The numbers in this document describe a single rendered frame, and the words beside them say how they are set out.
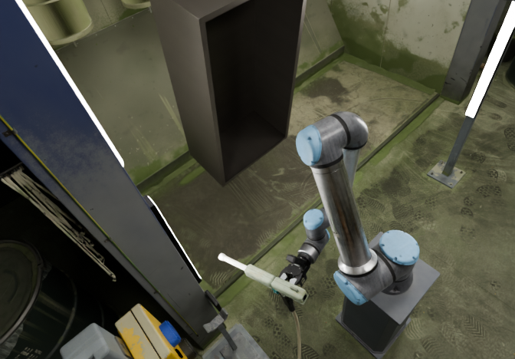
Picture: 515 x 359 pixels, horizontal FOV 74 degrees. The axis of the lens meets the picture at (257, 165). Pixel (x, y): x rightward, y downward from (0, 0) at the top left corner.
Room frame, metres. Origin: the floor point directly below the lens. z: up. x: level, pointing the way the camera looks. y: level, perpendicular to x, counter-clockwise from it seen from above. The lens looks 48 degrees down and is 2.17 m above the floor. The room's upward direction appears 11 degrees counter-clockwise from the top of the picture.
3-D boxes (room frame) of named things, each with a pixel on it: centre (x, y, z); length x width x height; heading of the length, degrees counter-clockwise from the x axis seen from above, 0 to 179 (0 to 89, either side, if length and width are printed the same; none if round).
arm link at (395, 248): (0.58, -0.48, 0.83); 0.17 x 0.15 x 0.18; 112
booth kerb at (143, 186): (2.52, -0.04, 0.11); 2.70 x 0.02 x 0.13; 123
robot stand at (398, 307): (0.58, -0.48, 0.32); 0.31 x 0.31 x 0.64; 33
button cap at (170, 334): (0.23, 0.23, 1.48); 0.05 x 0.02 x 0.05; 33
